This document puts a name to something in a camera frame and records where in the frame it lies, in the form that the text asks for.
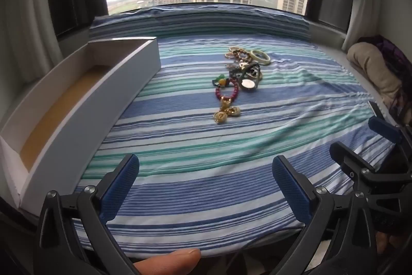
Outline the green yellow charm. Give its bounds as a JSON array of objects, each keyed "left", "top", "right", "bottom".
[{"left": 211, "top": 76, "right": 231, "bottom": 88}]

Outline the person's left hand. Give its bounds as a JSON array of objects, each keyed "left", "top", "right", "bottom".
[{"left": 133, "top": 247, "right": 202, "bottom": 275}]

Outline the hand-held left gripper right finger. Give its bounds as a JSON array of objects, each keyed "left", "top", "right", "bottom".
[{"left": 272, "top": 155, "right": 377, "bottom": 275}]

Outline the striped bed sheet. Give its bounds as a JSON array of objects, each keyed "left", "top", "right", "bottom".
[{"left": 72, "top": 34, "right": 397, "bottom": 259}]

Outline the white cardboard box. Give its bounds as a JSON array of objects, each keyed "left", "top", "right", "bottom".
[{"left": 0, "top": 37, "right": 160, "bottom": 209}]

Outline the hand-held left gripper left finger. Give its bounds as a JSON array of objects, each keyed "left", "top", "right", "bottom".
[{"left": 34, "top": 153, "right": 140, "bottom": 275}]

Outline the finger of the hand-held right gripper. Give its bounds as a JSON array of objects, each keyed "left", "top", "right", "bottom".
[
  {"left": 330, "top": 141, "right": 384, "bottom": 173},
  {"left": 368, "top": 116, "right": 405, "bottom": 147}
]

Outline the brown gold chain bracelet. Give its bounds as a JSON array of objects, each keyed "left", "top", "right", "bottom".
[{"left": 225, "top": 46, "right": 253, "bottom": 63}]

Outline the purple cloth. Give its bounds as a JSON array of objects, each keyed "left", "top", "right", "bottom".
[{"left": 358, "top": 35, "right": 412, "bottom": 122}]

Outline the white jade bangle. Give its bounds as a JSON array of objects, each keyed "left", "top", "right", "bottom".
[{"left": 250, "top": 49, "right": 271, "bottom": 65}]

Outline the red bead bracelet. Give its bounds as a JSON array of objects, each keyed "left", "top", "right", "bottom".
[{"left": 214, "top": 85, "right": 241, "bottom": 103}]

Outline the black bead bracelet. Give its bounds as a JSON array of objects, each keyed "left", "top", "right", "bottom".
[{"left": 230, "top": 63, "right": 262, "bottom": 93}]

